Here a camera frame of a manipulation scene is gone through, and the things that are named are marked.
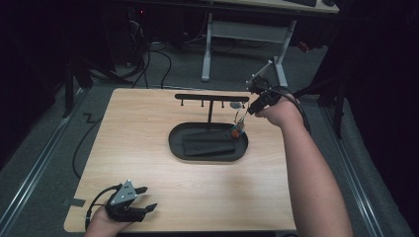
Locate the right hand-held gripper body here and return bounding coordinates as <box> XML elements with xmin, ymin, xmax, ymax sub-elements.
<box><xmin>246</xmin><ymin>59</ymin><xmax>284</xmax><ymax>107</ymax></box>

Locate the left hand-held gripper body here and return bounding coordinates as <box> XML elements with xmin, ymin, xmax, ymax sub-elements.
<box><xmin>105</xmin><ymin>179</ymin><xmax>146</xmax><ymax>223</ymax></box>

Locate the key ring with coloured tags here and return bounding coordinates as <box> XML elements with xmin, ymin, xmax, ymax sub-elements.
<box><xmin>229</xmin><ymin>102</ymin><xmax>249</xmax><ymax>140</ymax></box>

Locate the black key stand with tray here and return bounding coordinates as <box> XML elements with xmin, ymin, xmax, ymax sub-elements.
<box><xmin>168</xmin><ymin>93</ymin><xmax>250</xmax><ymax>163</ymax></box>

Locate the black wallet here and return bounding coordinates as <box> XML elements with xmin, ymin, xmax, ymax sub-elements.
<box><xmin>182</xmin><ymin>128</ymin><xmax>237</xmax><ymax>157</ymax></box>

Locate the person's right hand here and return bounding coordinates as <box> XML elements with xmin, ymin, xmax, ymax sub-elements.
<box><xmin>256</xmin><ymin>94</ymin><xmax>305</xmax><ymax>130</ymax></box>

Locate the person's left hand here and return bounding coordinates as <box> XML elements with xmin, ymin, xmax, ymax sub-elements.
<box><xmin>84</xmin><ymin>206</ymin><xmax>132</xmax><ymax>237</ymax></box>

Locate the black tape patch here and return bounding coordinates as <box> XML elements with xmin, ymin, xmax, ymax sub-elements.
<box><xmin>62</xmin><ymin>197</ymin><xmax>87</xmax><ymax>208</ymax></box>

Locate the desk with white metal legs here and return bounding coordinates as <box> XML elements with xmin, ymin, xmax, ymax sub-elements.
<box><xmin>201</xmin><ymin>0</ymin><xmax>340</xmax><ymax>90</ymax></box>

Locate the black metal stand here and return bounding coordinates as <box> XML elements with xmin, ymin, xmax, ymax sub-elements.
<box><xmin>61</xmin><ymin>58</ymin><xmax>95</xmax><ymax>119</ymax></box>
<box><xmin>291</xmin><ymin>75</ymin><xmax>348</xmax><ymax>139</ymax></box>

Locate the black keyboard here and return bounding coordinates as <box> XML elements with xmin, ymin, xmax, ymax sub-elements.
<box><xmin>286</xmin><ymin>0</ymin><xmax>318</xmax><ymax>8</ymax></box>

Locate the dark computer tower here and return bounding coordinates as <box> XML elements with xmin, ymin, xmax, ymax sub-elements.
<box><xmin>127</xmin><ymin>6</ymin><xmax>150</xmax><ymax>68</ymax></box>

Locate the left hand-held gripper cable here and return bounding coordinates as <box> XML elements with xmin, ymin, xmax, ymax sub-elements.
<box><xmin>84</xmin><ymin>184</ymin><xmax>123</xmax><ymax>231</ymax></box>

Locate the hand-held gripper cable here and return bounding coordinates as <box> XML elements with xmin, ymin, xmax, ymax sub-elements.
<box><xmin>263</xmin><ymin>85</ymin><xmax>312</xmax><ymax>136</ymax></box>
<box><xmin>84</xmin><ymin>184</ymin><xmax>123</xmax><ymax>231</ymax></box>

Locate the right hand-held gripper cable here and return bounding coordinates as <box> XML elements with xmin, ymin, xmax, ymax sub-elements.
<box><xmin>263</xmin><ymin>85</ymin><xmax>312</xmax><ymax>136</ymax></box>

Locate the black floor cable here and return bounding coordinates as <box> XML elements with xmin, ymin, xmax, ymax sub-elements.
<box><xmin>71</xmin><ymin>117</ymin><xmax>104</xmax><ymax>181</ymax></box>

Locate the metal floor rail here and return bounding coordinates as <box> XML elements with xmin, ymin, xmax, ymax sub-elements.
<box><xmin>0</xmin><ymin>88</ymin><xmax>88</xmax><ymax>228</ymax></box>
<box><xmin>319</xmin><ymin>107</ymin><xmax>385</xmax><ymax>237</ymax></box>

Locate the black looped cable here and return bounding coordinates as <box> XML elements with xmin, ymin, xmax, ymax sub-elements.
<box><xmin>131</xmin><ymin>48</ymin><xmax>173</xmax><ymax>90</ymax></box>

